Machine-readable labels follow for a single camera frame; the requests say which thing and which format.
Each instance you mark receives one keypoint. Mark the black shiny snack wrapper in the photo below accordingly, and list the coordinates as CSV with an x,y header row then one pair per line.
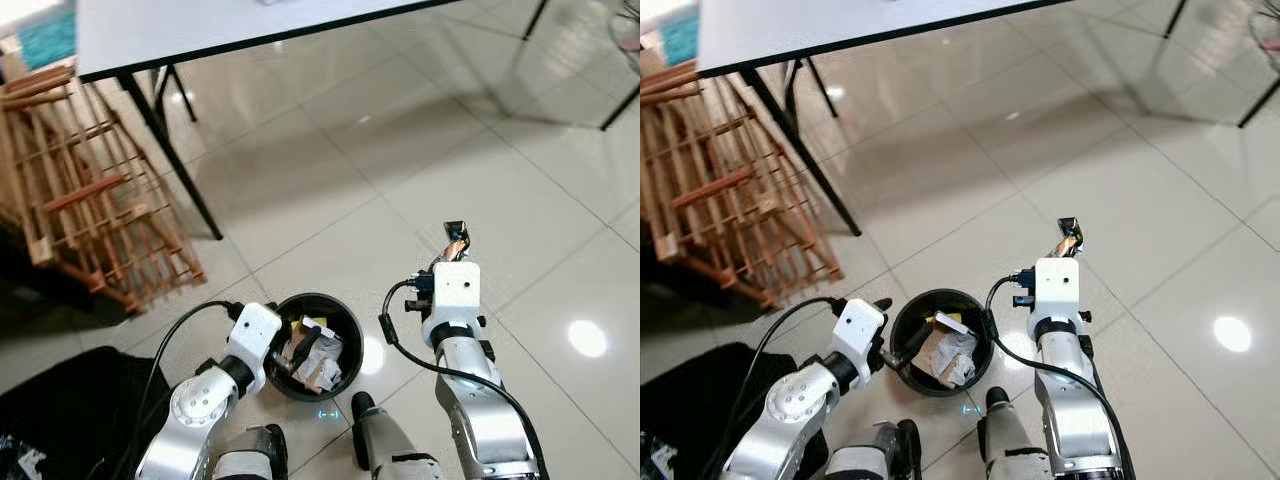
x,y
454,238
1066,232

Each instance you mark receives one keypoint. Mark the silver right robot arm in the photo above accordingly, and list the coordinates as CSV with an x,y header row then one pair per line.
x,y
1068,400
478,395

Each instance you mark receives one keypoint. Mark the crumpled white paper trash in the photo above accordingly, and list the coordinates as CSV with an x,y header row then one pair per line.
x,y
945,350
320,355

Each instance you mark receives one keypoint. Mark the round black rubbish bin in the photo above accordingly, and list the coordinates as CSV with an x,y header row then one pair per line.
x,y
975,320
350,335

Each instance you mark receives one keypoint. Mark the grey robot right leg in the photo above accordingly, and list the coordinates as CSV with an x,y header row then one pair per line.
x,y
1010,440
390,445

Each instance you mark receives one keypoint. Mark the black metal table leg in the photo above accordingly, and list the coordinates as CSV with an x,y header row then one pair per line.
x,y
170,155
800,150
185,95
622,106
1260,100
825,92
1178,18
536,20

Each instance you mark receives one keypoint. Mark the black fabric bag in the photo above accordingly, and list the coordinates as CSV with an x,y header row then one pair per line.
x,y
700,400
70,410

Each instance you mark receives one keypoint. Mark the brown wooden slatted rack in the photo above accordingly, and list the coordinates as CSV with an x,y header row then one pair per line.
x,y
90,200
720,200

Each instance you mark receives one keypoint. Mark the teal patterned box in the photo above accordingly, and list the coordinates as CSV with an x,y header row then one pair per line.
x,y
48,40
680,38

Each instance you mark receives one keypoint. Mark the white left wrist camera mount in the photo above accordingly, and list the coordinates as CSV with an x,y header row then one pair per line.
x,y
252,340
860,335

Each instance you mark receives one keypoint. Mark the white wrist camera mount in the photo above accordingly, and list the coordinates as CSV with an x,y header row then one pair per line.
x,y
1057,290
252,340
860,335
455,295

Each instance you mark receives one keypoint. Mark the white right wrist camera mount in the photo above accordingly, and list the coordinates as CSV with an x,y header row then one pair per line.
x,y
455,295
1057,290

